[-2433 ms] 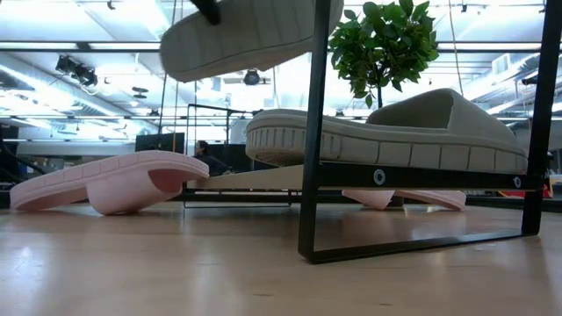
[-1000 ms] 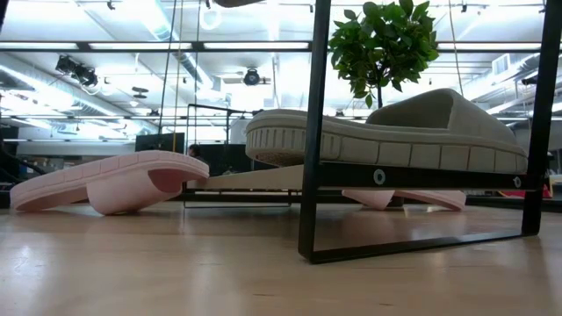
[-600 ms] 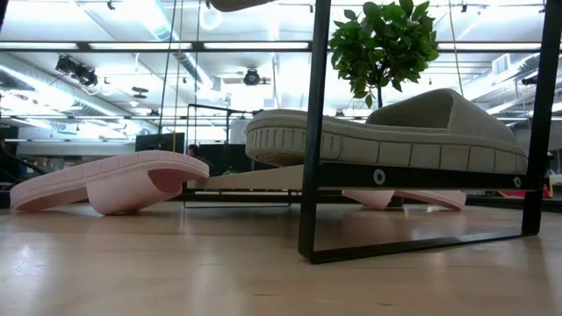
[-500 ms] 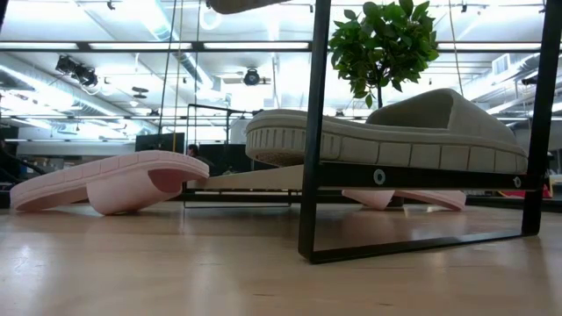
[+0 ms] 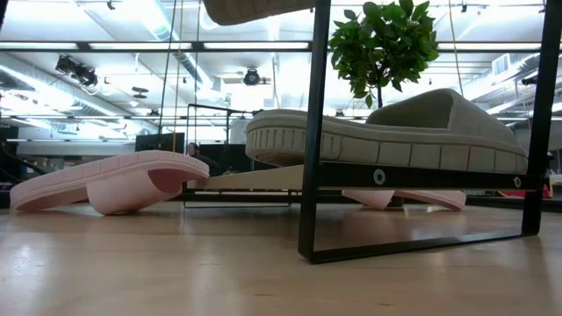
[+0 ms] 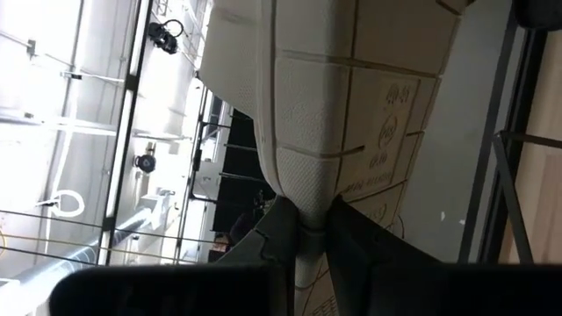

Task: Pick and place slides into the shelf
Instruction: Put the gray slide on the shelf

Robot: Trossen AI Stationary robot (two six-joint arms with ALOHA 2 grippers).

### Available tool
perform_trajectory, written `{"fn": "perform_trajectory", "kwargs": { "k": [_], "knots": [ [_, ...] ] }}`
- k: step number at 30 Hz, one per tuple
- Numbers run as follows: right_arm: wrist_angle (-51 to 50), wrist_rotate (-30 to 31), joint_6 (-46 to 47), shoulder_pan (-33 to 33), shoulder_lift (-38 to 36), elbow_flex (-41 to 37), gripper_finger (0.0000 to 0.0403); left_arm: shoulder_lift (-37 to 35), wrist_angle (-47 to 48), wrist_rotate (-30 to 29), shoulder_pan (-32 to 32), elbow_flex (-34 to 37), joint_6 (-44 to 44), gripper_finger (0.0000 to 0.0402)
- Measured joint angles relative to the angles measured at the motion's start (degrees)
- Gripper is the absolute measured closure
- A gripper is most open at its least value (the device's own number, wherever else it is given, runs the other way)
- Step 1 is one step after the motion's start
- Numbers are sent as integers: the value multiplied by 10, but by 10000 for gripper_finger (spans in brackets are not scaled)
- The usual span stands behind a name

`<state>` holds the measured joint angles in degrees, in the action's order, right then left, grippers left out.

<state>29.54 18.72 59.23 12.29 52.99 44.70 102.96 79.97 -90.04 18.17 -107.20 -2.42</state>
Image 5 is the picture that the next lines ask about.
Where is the grey foam slide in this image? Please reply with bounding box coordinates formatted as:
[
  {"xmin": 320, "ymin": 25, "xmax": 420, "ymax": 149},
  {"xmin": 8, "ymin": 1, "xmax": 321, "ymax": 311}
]
[
  {"xmin": 244, "ymin": 87, "xmax": 530, "ymax": 176},
  {"xmin": 202, "ymin": 0, "xmax": 316, "ymax": 26}
]

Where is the pink foam slide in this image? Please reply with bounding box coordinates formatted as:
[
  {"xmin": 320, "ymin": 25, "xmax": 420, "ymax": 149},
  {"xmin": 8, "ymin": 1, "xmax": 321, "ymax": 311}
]
[
  {"xmin": 341, "ymin": 188, "xmax": 468, "ymax": 212},
  {"xmin": 9, "ymin": 149, "xmax": 211, "ymax": 217}
]

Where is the person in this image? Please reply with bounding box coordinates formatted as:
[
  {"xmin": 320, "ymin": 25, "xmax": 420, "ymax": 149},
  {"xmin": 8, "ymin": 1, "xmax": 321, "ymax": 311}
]
[{"xmin": 185, "ymin": 141, "xmax": 220, "ymax": 177}]

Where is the round black ceiling fixture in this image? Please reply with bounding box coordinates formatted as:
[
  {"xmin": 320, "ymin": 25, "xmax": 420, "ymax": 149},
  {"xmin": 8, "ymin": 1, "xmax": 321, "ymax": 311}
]
[{"xmin": 242, "ymin": 67, "xmax": 262, "ymax": 87}]

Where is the black computer monitor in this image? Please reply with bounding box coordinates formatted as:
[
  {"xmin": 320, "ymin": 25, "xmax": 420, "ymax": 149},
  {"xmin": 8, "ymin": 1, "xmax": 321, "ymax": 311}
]
[{"xmin": 134, "ymin": 132, "xmax": 186, "ymax": 154}]

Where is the green plant in black pot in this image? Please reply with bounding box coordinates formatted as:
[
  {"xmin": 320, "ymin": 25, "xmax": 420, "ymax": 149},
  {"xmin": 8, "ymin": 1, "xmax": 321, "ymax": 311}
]
[{"xmin": 328, "ymin": 0, "xmax": 441, "ymax": 207}]

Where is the black horizontal overhead beam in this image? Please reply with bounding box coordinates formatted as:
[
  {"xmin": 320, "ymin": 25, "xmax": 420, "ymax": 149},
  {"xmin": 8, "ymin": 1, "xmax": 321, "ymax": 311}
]
[{"xmin": 0, "ymin": 40, "xmax": 562, "ymax": 54}]

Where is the black ceiling spotlight cluster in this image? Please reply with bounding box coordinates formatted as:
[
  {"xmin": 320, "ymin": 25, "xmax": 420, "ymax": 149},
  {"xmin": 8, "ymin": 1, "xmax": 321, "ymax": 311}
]
[{"xmin": 54, "ymin": 54, "xmax": 99, "ymax": 88}]

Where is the red and black cart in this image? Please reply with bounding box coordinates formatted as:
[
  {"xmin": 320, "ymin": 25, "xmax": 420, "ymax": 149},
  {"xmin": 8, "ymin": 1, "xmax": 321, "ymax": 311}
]
[{"xmin": 500, "ymin": 183, "xmax": 553, "ymax": 199}]

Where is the wooden shelf with black frame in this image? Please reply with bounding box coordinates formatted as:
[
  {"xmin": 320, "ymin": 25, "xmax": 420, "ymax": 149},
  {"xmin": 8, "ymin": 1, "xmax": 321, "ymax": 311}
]
[{"xmin": 183, "ymin": 0, "xmax": 562, "ymax": 266}]

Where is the yellow hanging cable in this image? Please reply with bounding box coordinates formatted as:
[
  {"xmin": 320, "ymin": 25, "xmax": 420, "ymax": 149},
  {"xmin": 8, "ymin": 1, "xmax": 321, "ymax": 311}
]
[{"xmin": 171, "ymin": 0, "xmax": 184, "ymax": 153}]

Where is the black hanging cable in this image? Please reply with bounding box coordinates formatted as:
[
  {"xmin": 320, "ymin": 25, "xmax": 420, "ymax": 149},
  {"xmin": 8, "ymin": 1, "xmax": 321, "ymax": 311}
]
[{"xmin": 157, "ymin": 0, "xmax": 177, "ymax": 135}]

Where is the black metal table frame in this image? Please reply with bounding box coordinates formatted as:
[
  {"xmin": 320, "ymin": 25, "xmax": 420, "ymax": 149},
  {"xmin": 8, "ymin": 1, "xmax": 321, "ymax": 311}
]
[{"xmin": 0, "ymin": 188, "xmax": 562, "ymax": 214}]

